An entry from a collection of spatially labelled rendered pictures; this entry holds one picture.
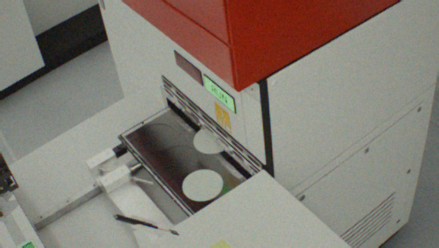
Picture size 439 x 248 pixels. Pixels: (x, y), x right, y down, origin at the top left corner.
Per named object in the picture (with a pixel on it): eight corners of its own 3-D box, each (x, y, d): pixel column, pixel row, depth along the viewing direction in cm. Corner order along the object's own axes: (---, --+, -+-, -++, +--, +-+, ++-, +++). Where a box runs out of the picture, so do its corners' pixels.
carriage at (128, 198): (113, 159, 163) (110, 152, 160) (187, 245, 140) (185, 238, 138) (89, 173, 160) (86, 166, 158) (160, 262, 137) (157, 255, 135)
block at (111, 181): (126, 171, 155) (124, 163, 153) (132, 178, 153) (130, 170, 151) (101, 186, 152) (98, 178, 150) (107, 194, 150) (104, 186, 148)
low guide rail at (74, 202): (183, 137, 170) (181, 129, 168) (186, 141, 169) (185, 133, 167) (34, 227, 152) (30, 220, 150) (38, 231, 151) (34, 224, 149)
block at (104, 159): (112, 154, 160) (109, 146, 158) (117, 161, 158) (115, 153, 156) (88, 168, 157) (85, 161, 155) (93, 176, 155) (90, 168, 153)
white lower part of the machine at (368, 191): (282, 129, 283) (271, -20, 225) (407, 232, 232) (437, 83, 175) (156, 208, 257) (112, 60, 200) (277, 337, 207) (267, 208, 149)
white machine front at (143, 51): (119, 56, 201) (95, -42, 173) (275, 201, 150) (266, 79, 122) (111, 60, 200) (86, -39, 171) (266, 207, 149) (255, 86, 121)
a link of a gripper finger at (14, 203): (28, 219, 119) (12, 191, 112) (6, 232, 117) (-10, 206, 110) (23, 210, 121) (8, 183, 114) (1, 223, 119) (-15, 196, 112)
